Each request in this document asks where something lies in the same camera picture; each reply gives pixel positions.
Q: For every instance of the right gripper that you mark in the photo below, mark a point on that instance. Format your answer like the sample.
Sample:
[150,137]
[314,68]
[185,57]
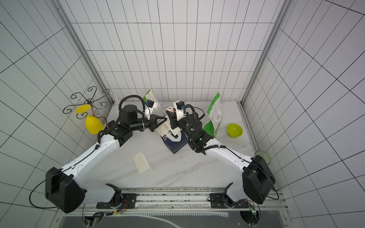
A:
[174,122]

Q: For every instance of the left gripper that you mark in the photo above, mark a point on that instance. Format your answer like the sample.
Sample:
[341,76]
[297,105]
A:
[153,121]

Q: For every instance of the navy beige bag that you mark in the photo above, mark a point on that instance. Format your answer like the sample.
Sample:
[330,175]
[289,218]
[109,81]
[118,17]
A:
[173,144]

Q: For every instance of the green white bag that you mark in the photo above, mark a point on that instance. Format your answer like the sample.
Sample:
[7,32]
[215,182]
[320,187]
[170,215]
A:
[150,95]
[214,116]

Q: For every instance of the cream receipt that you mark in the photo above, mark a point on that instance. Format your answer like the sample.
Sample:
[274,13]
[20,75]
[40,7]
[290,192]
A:
[141,162]
[174,132]

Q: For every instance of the pink stapler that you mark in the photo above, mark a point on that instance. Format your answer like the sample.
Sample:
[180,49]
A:
[170,110]

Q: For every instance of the white paper bag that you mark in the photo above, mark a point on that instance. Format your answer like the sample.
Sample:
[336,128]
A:
[114,112]

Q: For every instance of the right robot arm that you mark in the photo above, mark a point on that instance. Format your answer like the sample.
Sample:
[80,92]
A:
[257,178]

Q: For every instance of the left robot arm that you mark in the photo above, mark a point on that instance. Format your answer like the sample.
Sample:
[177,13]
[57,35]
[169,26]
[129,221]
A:
[65,187]

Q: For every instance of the green bowl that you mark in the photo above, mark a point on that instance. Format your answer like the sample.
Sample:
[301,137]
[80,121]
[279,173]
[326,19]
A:
[234,130]

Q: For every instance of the yellow cup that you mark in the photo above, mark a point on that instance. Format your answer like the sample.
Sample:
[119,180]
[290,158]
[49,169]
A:
[93,125]

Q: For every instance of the black scroll metal stand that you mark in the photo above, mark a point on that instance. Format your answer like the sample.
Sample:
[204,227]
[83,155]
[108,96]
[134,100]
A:
[96,104]

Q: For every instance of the yellow saucer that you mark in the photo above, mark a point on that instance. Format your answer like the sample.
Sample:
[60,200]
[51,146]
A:
[83,109]

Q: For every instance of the green glass coaster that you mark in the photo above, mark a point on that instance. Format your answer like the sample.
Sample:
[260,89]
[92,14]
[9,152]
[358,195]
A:
[264,155]

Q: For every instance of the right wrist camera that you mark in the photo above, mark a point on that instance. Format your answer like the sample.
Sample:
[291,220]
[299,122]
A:
[179,109]

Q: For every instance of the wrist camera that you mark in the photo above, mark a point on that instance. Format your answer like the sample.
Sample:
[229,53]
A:
[150,106]
[179,109]

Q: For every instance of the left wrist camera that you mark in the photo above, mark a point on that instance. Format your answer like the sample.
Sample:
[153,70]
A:
[150,106]

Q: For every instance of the aluminium rail frame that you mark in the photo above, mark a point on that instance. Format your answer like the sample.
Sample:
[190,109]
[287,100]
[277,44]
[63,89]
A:
[154,203]

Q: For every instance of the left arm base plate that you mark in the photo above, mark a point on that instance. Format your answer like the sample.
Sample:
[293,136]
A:
[125,201]

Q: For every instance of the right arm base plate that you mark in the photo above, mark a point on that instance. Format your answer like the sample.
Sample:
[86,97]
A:
[221,201]

